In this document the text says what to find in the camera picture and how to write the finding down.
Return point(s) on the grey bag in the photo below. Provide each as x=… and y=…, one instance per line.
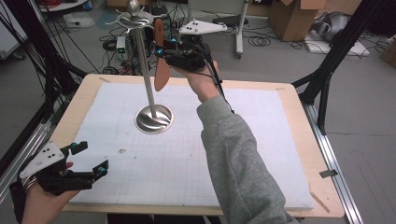
x=333, y=26

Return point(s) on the thin wooden strip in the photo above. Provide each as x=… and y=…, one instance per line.
x=320, y=202

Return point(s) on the small white power box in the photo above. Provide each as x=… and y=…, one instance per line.
x=121, y=46

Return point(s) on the white cabinet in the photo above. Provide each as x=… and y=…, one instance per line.
x=9, y=34

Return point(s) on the black computer tower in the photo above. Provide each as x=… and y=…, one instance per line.
x=167, y=29

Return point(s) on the aluminium rail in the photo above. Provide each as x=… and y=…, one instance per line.
x=21, y=155
x=336, y=174

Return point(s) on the small cardboard box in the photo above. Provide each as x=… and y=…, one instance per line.
x=389, y=53

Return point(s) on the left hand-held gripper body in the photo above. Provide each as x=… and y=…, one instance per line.
x=54, y=177

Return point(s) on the white grid mat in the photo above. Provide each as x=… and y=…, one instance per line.
x=140, y=161

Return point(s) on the round white table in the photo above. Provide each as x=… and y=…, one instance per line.
x=62, y=5

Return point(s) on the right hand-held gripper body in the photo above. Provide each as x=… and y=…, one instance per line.
x=190, y=56

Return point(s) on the grey tape piece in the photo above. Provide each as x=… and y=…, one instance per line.
x=328, y=173

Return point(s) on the large cardboard box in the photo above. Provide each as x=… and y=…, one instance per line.
x=292, y=21

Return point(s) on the steel utensil stand with hooks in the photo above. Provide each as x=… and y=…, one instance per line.
x=146, y=77

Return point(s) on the person's right hand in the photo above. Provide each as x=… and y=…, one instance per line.
x=202, y=82

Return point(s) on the black flat device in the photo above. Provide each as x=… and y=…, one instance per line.
x=237, y=20

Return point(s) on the orange rice spatula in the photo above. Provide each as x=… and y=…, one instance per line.
x=162, y=77

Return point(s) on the person's left hand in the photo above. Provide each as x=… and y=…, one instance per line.
x=43, y=207

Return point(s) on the white foam board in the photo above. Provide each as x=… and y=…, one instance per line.
x=339, y=49

